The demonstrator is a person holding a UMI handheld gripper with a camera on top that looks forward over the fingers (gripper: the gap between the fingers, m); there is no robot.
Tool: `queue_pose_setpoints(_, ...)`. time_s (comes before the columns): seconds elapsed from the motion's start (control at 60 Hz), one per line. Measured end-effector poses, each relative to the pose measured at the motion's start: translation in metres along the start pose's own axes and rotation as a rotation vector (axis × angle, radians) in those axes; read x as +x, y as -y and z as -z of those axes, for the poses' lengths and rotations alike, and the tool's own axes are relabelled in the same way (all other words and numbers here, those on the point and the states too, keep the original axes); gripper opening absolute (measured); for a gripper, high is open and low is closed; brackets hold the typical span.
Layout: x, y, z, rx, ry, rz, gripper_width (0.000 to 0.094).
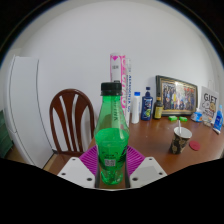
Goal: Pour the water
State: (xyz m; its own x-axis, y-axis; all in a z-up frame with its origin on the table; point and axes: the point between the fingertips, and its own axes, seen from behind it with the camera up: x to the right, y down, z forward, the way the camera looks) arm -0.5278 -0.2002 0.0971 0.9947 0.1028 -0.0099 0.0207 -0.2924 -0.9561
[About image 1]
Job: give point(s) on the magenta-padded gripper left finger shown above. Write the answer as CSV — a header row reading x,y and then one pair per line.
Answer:
x,y
75,170

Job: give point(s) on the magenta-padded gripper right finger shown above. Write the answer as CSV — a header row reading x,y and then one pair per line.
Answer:
x,y
148,170

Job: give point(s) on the green plastic drink bottle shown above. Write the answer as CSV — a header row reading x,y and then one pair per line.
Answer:
x,y
111,143

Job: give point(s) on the dark floral paper cup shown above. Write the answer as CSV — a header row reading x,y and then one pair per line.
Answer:
x,y
178,145

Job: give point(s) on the flat round red coaster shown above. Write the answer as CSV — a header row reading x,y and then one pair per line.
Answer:
x,y
194,145

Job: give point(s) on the thin stirring stick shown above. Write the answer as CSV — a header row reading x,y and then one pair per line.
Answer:
x,y
179,126

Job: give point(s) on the amber bottle with black cap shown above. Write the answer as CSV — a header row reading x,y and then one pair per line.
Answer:
x,y
158,110

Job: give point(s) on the blue pump bottle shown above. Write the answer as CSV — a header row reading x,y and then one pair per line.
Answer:
x,y
146,108

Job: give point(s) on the white bottle with blue cap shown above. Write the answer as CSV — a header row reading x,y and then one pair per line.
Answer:
x,y
135,108

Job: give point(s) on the blue tissue pack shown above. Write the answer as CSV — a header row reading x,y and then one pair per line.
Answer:
x,y
197,116

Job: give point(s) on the dark wooden chair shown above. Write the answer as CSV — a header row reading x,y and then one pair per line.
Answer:
x,y
71,95

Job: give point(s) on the framed group picture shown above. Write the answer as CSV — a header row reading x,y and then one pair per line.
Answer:
x,y
176,95

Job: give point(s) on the blue detergent bottle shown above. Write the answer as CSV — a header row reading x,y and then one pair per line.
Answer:
x,y
218,121

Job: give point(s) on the pink cardboard tube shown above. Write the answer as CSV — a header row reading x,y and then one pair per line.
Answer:
x,y
116,68

